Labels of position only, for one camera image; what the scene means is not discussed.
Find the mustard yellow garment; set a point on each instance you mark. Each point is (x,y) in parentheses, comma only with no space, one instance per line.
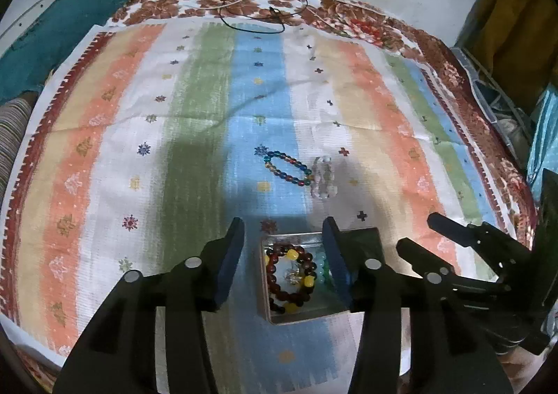
(514,28)

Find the blue dotted cloth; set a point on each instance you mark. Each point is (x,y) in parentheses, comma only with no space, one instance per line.
(545,137)

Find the silver metal tin box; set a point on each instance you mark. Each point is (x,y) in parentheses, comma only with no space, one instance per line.
(314,307)

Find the clear storage basket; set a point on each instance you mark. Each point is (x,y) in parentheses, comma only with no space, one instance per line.
(497,102)

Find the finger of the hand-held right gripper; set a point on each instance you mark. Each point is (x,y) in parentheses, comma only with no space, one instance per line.
(429,265)
(492,241)

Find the white embroidered pillow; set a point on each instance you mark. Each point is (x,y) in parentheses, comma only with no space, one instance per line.
(30,10)

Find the teal pillow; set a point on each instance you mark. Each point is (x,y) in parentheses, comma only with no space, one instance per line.
(65,28)

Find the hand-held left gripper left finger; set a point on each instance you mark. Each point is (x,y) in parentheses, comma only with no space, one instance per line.
(226,263)

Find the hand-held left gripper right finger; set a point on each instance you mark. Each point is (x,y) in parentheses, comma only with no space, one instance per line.
(338,263)

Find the striped pastel cloth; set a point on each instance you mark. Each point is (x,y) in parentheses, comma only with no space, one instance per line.
(187,115)

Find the brown striped bolster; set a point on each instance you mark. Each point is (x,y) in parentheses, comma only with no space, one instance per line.
(13,137)

